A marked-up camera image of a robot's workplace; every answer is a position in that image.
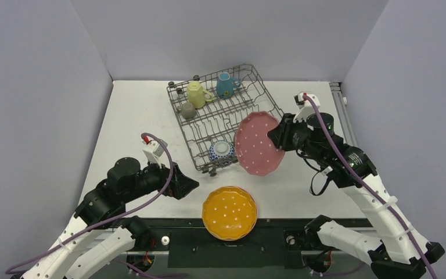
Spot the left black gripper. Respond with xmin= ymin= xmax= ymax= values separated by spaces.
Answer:
xmin=123 ymin=153 xmax=199 ymax=203

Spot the pink dotted plate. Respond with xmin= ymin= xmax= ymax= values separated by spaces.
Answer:
xmin=235 ymin=111 xmax=285 ymax=176

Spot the red patterned bowl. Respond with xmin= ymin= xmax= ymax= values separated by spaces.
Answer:
xmin=208 ymin=140 xmax=235 ymax=167

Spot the yellow plate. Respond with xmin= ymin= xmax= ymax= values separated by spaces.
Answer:
xmin=202 ymin=186 xmax=245 ymax=241

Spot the blue floral mug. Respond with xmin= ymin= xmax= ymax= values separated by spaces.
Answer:
xmin=216 ymin=72 xmax=241 ymax=99

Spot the grey wire dish rack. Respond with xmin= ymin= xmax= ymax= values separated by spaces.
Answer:
xmin=167 ymin=63 xmax=283 ymax=177

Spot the small grey cup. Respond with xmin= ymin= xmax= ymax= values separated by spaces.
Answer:
xmin=180 ymin=102 xmax=197 ymax=120

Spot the pale yellow mug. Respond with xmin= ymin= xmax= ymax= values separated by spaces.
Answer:
xmin=186 ymin=81 xmax=214 ymax=109

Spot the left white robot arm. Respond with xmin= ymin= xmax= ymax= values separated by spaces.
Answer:
xmin=5 ymin=158 xmax=199 ymax=278

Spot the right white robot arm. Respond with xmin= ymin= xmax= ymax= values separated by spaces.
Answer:
xmin=267 ymin=113 xmax=445 ymax=278

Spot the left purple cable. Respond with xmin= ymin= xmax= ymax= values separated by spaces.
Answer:
xmin=5 ymin=133 xmax=189 ymax=279

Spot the purple cable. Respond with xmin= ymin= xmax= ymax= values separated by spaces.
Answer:
xmin=5 ymin=133 xmax=189 ymax=279
xmin=301 ymin=94 xmax=439 ymax=279

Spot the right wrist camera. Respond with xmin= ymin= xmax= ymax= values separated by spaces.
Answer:
xmin=293 ymin=92 xmax=321 ymax=123

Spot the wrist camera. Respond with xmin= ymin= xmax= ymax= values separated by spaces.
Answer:
xmin=293 ymin=92 xmax=321 ymax=123
xmin=143 ymin=140 xmax=167 ymax=167

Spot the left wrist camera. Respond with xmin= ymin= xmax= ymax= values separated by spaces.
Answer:
xmin=143 ymin=140 xmax=167 ymax=167

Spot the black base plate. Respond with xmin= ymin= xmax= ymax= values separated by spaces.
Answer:
xmin=107 ymin=217 xmax=370 ymax=270

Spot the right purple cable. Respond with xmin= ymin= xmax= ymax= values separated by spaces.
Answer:
xmin=301 ymin=94 xmax=439 ymax=279

